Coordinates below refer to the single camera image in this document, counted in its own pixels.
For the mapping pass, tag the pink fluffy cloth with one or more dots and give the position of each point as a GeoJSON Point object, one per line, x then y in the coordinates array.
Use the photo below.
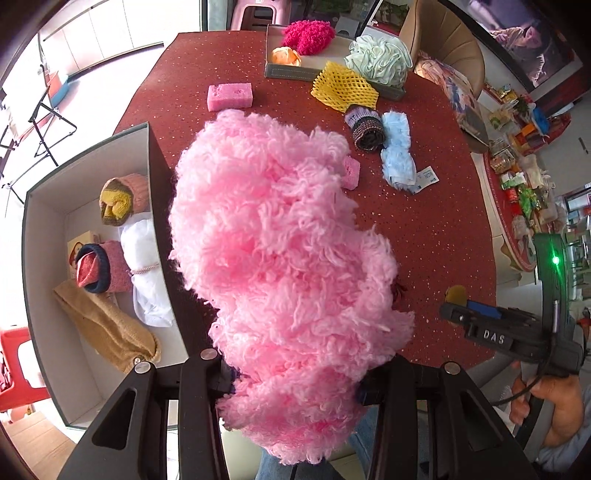
{"type": "Point", "coordinates": [277, 254]}

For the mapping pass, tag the round side table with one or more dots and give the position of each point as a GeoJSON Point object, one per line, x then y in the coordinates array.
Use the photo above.
{"type": "Point", "coordinates": [496, 221]}

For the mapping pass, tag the large pink sponge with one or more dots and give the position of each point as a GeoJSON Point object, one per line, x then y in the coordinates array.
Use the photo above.
{"type": "Point", "coordinates": [229, 96]}

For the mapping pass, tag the red plastic stool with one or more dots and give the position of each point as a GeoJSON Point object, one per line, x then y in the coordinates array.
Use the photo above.
{"type": "Point", "coordinates": [16, 369]}

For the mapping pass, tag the small pink sponge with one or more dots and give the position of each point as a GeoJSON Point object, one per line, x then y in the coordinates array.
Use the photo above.
{"type": "Point", "coordinates": [353, 171]}

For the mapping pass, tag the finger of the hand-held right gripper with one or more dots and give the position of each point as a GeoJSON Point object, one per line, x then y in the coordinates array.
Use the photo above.
{"type": "Point", "coordinates": [480, 330]}
{"type": "Point", "coordinates": [485, 310]}

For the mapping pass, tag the tan knit cloth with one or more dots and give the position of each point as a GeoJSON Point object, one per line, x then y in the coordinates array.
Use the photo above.
{"type": "Point", "coordinates": [108, 332]}

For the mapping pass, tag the round yellow sponge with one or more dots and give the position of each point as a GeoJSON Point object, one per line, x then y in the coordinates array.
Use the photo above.
{"type": "Point", "coordinates": [457, 293]}

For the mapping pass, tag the dark purple knit sock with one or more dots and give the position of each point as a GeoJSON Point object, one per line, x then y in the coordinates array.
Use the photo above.
{"type": "Point", "coordinates": [364, 129]}

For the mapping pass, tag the person's jeans legs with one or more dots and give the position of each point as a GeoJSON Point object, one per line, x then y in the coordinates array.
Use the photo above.
{"type": "Point", "coordinates": [277, 467]}

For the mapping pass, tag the grey tray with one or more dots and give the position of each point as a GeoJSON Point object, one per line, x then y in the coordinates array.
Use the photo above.
{"type": "Point", "coordinates": [295, 71]}

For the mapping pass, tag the tan chair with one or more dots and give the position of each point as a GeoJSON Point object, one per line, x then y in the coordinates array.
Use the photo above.
{"type": "Point", "coordinates": [443, 44]}

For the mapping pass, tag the orange fabric flower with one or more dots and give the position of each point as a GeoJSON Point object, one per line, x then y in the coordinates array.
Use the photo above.
{"type": "Point", "coordinates": [285, 56]}

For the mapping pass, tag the magenta fluffy cloth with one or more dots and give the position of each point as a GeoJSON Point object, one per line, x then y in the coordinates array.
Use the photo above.
{"type": "Point", "coordinates": [307, 34]}

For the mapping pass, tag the pile of snack packets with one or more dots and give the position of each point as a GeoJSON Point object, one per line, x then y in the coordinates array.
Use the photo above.
{"type": "Point", "coordinates": [521, 152]}

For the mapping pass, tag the pink knit sock yellow lining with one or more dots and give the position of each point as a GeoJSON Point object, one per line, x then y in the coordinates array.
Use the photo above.
{"type": "Point", "coordinates": [125, 198]}

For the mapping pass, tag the white storage box dark outside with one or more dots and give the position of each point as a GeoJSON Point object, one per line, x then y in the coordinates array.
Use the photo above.
{"type": "Point", "coordinates": [46, 323]}

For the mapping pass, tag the pink knit sock navy cuff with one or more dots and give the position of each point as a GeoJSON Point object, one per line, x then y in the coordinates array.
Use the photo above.
{"type": "Point", "coordinates": [102, 272]}

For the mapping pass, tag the light blue fluffy cloth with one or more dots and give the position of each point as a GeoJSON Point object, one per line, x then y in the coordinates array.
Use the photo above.
{"type": "Point", "coordinates": [398, 147]}

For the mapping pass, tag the person's right hand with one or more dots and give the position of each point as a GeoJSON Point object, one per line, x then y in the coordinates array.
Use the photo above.
{"type": "Point", "coordinates": [561, 406]}

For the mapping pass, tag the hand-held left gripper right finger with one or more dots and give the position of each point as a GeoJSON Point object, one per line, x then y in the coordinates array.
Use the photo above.
{"type": "Point", "coordinates": [397, 406]}

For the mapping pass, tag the printed cloth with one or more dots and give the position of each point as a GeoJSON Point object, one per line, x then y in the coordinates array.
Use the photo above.
{"type": "Point", "coordinates": [445, 83]}

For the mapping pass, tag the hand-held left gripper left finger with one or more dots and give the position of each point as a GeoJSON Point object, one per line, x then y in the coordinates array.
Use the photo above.
{"type": "Point", "coordinates": [203, 392]}

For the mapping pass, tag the pink plastic stool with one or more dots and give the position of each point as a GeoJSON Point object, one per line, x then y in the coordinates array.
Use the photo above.
{"type": "Point", "coordinates": [256, 11]}

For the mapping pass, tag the pale green bath pouf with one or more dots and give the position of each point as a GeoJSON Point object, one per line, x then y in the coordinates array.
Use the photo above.
{"type": "Point", "coordinates": [379, 60]}

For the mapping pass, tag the yellow foam net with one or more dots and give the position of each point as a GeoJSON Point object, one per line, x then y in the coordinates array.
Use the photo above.
{"type": "Point", "coordinates": [344, 87]}

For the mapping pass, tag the black folding chair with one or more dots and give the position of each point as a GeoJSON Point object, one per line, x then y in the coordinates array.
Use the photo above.
{"type": "Point", "coordinates": [41, 120]}

